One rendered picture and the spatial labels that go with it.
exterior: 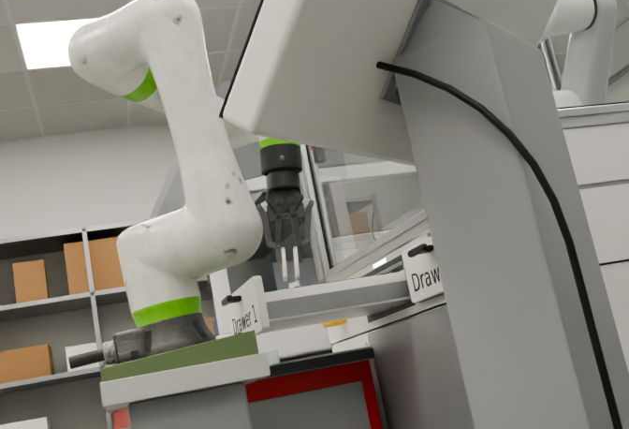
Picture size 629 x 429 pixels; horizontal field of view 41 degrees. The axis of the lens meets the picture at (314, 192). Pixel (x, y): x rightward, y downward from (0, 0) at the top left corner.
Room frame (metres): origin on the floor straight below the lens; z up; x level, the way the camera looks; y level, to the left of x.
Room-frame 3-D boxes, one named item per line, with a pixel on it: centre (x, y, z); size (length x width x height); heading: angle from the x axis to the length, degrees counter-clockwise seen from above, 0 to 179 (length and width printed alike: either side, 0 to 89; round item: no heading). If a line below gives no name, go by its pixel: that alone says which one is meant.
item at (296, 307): (1.92, 0.00, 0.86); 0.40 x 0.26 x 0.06; 109
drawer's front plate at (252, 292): (1.85, 0.19, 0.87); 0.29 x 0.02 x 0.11; 19
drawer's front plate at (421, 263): (1.66, -0.21, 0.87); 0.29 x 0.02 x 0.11; 19
